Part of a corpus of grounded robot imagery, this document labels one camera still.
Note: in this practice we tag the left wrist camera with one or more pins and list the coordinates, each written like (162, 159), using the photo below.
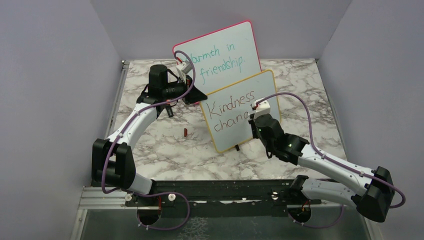
(183, 69)

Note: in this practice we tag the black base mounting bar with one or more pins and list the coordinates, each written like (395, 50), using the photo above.
(206, 199)

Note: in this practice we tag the pink framed whiteboard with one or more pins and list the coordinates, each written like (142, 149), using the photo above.
(222, 57)

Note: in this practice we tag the black orange highlighter marker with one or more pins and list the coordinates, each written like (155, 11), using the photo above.
(169, 110)

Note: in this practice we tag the yellow framed whiteboard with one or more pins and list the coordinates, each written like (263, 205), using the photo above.
(227, 110)

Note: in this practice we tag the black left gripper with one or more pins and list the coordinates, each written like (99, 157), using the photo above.
(194, 95)

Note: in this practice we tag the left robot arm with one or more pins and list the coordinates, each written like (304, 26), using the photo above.
(112, 162)

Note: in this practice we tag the aluminium table edge rail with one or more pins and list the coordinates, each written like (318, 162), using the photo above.
(112, 115)

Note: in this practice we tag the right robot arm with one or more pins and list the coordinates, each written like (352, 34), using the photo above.
(367, 190)

